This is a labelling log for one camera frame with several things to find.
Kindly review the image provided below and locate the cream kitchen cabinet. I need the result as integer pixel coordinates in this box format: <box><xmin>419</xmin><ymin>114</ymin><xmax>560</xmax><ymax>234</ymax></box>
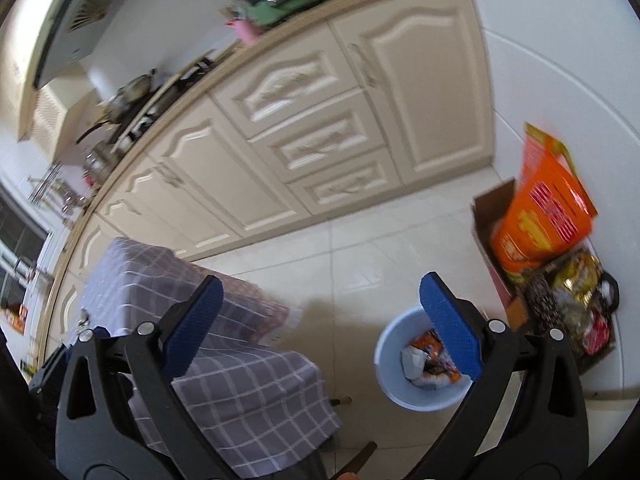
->
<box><xmin>42</xmin><ymin>0</ymin><xmax>496</xmax><ymax>361</ymax></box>

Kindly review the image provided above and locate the medium cream cabinet drawer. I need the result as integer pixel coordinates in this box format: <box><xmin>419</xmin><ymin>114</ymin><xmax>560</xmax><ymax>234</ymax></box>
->
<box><xmin>247</xmin><ymin>87</ymin><xmax>388</xmax><ymax>183</ymax></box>

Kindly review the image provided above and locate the beige kitchen countertop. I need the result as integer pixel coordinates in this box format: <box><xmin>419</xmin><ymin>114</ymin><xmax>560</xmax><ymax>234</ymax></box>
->
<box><xmin>42</xmin><ymin>0</ymin><xmax>468</xmax><ymax>356</ymax></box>

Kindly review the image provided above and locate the gold foil packet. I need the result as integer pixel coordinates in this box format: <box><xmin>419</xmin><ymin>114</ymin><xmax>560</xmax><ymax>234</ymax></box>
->
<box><xmin>552</xmin><ymin>250</ymin><xmax>603</xmax><ymax>301</ymax></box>

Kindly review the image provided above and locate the white range hood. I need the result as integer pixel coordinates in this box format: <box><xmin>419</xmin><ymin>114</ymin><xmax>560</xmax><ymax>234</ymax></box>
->
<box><xmin>15</xmin><ymin>0</ymin><xmax>161</xmax><ymax>91</ymax></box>

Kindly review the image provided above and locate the metal dish rack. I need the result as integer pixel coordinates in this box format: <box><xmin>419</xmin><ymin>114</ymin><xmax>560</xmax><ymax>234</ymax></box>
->
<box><xmin>25</xmin><ymin>162</ymin><xmax>88</xmax><ymax>221</ymax></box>

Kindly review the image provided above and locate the tall open cardboard box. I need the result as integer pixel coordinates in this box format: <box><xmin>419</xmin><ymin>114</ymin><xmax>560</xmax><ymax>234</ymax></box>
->
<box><xmin>472</xmin><ymin>177</ymin><xmax>531</xmax><ymax>326</ymax></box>

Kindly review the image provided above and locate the light blue plastic trash bin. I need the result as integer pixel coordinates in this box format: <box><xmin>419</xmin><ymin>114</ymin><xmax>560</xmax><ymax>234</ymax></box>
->
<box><xmin>374</xmin><ymin>307</ymin><xmax>476</xmax><ymax>413</ymax></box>

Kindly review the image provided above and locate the dark wooden table leg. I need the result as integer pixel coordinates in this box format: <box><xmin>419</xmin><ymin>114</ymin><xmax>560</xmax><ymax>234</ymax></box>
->
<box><xmin>350</xmin><ymin>440</ymin><xmax>378</xmax><ymax>476</ymax></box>

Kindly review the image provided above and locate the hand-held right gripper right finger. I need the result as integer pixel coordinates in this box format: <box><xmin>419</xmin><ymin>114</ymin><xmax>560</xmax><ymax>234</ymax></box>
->
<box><xmin>419</xmin><ymin>271</ymin><xmax>589</xmax><ymax>480</ymax></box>

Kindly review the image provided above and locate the printed dark snack packet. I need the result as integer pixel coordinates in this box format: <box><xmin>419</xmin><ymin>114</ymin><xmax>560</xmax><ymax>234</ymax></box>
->
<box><xmin>420</xmin><ymin>357</ymin><xmax>463</xmax><ymax>391</ymax></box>

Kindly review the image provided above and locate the large cream cabinet drawer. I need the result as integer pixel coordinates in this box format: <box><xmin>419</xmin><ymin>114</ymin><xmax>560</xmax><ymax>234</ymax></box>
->
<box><xmin>210</xmin><ymin>22</ymin><xmax>363</xmax><ymax>138</ymax></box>

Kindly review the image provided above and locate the grey checked tablecloth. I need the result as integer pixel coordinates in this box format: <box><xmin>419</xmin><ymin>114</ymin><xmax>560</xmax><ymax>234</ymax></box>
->
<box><xmin>80</xmin><ymin>237</ymin><xmax>343</xmax><ymax>480</ymax></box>

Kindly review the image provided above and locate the black gas stove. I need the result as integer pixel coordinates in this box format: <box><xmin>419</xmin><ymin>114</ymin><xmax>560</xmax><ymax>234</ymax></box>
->
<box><xmin>112</xmin><ymin>57</ymin><xmax>216</xmax><ymax>143</ymax></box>

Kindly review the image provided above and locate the tall cream cabinet door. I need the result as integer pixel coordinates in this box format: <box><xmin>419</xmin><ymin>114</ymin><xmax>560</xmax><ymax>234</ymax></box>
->
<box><xmin>327</xmin><ymin>0</ymin><xmax>493</xmax><ymax>186</ymax></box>

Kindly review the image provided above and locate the orange rice bag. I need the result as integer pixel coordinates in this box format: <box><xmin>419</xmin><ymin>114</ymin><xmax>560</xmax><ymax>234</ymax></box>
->
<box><xmin>490</xmin><ymin>122</ymin><xmax>598</xmax><ymax>273</ymax></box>

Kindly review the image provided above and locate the low brown cardboard box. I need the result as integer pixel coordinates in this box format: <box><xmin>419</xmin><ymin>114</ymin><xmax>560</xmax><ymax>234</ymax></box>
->
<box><xmin>510</xmin><ymin>245</ymin><xmax>620</xmax><ymax>375</ymax></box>

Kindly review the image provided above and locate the small cream cabinet drawer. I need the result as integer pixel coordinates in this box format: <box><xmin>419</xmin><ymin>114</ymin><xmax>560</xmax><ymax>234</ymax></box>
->
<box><xmin>287</xmin><ymin>147</ymin><xmax>406</xmax><ymax>216</ymax></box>

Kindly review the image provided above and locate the orange snack wrapper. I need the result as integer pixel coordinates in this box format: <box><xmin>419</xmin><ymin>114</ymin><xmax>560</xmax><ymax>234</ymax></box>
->
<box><xmin>410</xmin><ymin>330</ymin><xmax>448</xmax><ymax>363</ymax></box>

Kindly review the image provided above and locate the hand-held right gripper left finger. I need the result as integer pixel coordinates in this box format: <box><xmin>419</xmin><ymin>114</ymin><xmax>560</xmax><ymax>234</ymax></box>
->
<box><xmin>55</xmin><ymin>274</ymin><xmax>225</xmax><ymax>480</ymax></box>

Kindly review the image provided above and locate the pink cup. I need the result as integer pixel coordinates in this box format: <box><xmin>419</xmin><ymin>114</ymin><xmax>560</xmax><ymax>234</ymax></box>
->
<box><xmin>227</xmin><ymin>15</ymin><xmax>266</xmax><ymax>43</ymax></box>

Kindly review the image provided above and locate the wide cream cabinet door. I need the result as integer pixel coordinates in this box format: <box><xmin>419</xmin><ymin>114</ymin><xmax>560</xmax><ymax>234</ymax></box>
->
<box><xmin>142</xmin><ymin>95</ymin><xmax>313</xmax><ymax>238</ymax></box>

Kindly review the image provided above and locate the crumpled white tissue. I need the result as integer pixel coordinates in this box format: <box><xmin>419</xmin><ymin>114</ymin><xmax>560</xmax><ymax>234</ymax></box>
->
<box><xmin>400</xmin><ymin>345</ymin><xmax>431</xmax><ymax>385</ymax></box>

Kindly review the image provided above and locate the red shiny packet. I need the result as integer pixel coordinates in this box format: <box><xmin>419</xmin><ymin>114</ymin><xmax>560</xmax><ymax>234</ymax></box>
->
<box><xmin>582</xmin><ymin>310</ymin><xmax>616</xmax><ymax>356</ymax></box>

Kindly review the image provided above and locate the narrow cream cabinet door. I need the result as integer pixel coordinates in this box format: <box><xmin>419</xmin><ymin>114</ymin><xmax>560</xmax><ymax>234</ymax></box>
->
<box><xmin>60</xmin><ymin>215</ymin><xmax>126</xmax><ymax>291</ymax></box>

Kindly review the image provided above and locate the steel pot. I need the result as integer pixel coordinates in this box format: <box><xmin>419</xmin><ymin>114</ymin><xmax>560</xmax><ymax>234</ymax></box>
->
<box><xmin>80</xmin><ymin>140</ymin><xmax>123</xmax><ymax>176</ymax></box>

